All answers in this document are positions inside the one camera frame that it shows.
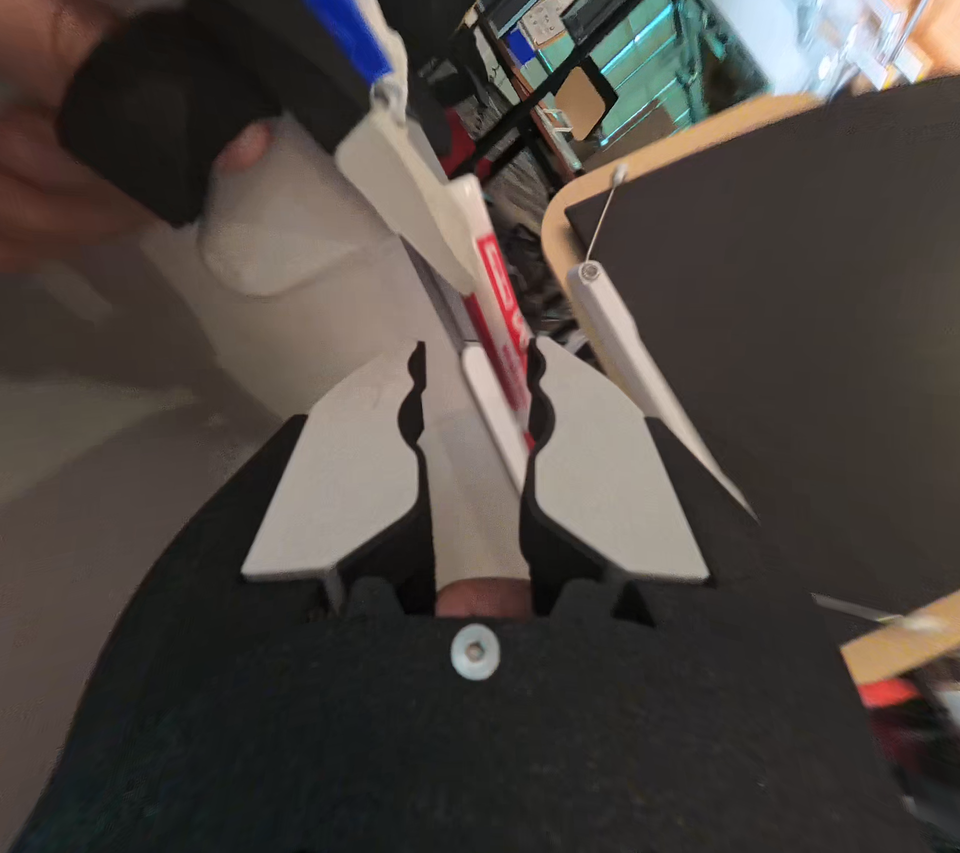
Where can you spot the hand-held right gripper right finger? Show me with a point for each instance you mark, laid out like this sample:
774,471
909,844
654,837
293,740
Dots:
607,493

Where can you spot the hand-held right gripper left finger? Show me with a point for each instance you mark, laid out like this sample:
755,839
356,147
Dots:
337,493

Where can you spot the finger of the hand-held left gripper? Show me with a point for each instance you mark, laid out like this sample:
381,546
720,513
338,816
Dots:
405,178

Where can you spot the red and white marker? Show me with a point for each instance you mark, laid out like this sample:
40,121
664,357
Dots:
495,403

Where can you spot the grey desk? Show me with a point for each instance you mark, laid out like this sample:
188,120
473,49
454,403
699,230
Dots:
112,455

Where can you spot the person's left hand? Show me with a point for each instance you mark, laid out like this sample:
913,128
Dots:
30,43

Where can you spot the white bar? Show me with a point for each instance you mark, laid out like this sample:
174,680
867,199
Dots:
622,343

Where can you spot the black chair with wooden back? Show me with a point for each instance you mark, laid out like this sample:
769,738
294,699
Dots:
581,99

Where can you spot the black board with wooden rim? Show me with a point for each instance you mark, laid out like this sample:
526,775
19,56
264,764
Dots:
787,343

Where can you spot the small red box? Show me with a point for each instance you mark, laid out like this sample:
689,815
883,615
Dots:
889,692

